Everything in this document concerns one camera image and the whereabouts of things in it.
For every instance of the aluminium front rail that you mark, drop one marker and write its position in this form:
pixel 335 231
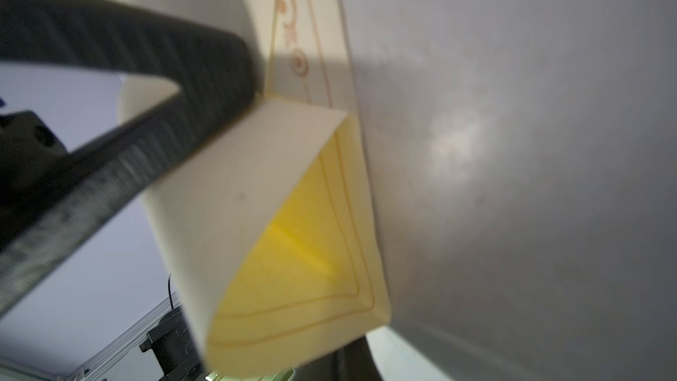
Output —
pixel 120 360

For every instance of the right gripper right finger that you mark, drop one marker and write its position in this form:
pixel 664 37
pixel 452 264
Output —
pixel 354 362

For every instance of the cream paper sheet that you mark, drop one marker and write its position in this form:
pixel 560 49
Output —
pixel 268 230

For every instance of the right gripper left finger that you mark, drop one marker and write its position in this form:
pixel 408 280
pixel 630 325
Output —
pixel 52 200

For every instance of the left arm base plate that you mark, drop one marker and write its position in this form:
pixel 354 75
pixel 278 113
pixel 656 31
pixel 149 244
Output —
pixel 173 347

